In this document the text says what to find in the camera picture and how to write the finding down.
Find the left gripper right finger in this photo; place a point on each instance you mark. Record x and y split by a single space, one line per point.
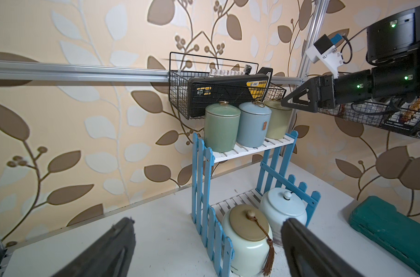
307 256

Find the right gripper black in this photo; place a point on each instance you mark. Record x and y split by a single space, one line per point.
317 92

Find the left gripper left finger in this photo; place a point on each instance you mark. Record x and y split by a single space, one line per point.
109 256

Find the yellow-green tea canister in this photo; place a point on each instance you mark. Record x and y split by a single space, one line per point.
279 121

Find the blue tea canister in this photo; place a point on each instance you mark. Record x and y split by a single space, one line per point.
254 123

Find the green tea canister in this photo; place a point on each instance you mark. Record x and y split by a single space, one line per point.
221 126

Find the blue white wooden shelf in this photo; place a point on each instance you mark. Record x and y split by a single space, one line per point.
208 218

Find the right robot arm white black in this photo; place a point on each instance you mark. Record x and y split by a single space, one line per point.
393 49

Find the pale blue round jar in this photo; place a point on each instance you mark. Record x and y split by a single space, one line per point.
278 205

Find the cream jar with tassel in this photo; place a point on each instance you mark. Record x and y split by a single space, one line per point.
252 240

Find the green plastic tool case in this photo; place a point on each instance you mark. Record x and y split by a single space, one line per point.
380 221

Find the drill bit set box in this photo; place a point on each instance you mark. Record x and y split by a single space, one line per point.
405 120

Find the black yellow tool case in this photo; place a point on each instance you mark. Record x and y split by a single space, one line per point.
204 91

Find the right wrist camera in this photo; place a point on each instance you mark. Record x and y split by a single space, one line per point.
324 50

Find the right wire basket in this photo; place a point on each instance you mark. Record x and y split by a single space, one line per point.
369 113

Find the wire basket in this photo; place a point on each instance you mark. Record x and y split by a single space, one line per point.
182 67
369 113

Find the back wire basket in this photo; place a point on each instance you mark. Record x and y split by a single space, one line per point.
182 67

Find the aluminium frame rail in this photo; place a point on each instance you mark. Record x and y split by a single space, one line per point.
32 71

